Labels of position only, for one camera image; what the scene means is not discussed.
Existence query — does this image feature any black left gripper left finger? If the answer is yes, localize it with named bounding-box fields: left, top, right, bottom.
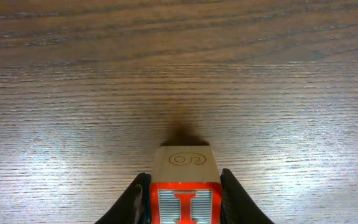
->
left=95, top=173, right=151, bottom=224

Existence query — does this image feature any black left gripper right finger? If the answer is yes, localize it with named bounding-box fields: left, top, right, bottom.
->
left=220, top=169, right=273, bottom=224

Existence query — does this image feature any red number block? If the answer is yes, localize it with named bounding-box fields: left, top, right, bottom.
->
left=150, top=146, right=223, bottom=224

